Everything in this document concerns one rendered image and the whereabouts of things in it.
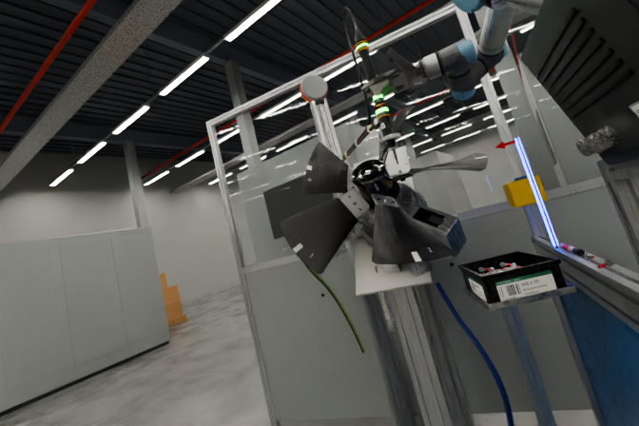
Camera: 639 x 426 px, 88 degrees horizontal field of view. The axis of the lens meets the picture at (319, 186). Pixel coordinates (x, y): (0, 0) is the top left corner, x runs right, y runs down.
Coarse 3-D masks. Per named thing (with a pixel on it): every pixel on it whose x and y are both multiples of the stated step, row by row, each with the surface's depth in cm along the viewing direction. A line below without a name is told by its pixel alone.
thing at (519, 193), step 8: (536, 176) 114; (504, 184) 126; (512, 184) 116; (520, 184) 115; (528, 184) 114; (536, 184) 113; (512, 192) 116; (520, 192) 115; (528, 192) 114; (544, 192) 113; (512, 200) 118; (520, 200) 115; (528, 200) 114; (544, 200) 112
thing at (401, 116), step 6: (408, 108) 125; (402, 114) 126; (408, 114) 121; (396, 120) 128; (402, 120) 121; (396, 126) 123; (396, 132) 119; (378, 138) 138; (384, 144) 125; (384, 150) 118; (378, 156) 130
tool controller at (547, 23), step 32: (544, 0) 34; (576, 0) 29; (608, 0) 26; (544, 32) 37; (576, 32) 31; (608, 32) 28; (544, 64) 41; (576, 64) 35; (608, 64) 30; (576, 96) 39; (608, 96) 33; (608, 128) 36; (608, 160) 42
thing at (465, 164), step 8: (480, 152) 108; (456, 160) 109; (464, 160) 102; (472, 160) 99; (480, 160) 97; (416, 168) 105; (424, 168) 102; (432, 168) 100; (440, 168) 98; (448, 168) 96; (456, 168) 95; (464, 168) 93; (472, 168) 92; (480, 168) 91
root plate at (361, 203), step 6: (348, 192) 113; (354, 192) 113; (342, 198) 112; (348, 198) 113; (354, 198) 113; (360, 198) 113; (348, 204) 112; (360, 204) 113; (366, 204) 113; (354, 210) 112
